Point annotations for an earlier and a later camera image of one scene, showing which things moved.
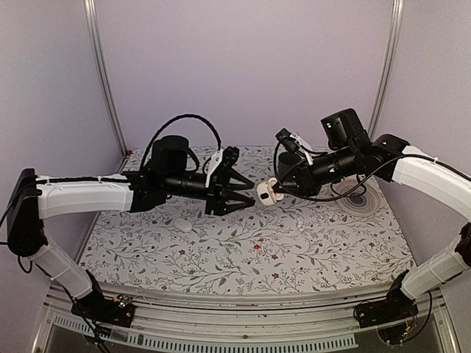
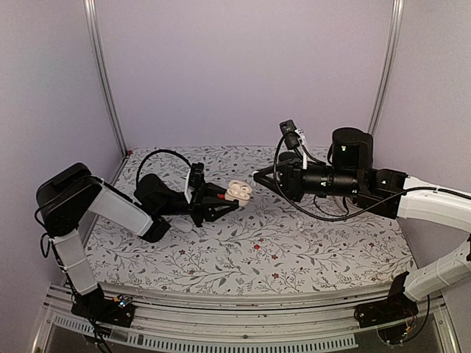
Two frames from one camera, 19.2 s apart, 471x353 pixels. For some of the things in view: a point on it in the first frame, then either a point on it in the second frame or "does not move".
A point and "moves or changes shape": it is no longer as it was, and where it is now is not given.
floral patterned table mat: [302, 243] does not move
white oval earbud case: [183, 225] does not move
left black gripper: [219, 202] → [198, 212]
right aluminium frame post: [397, 14] does not move
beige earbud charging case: [266, 194] moves or changes shape
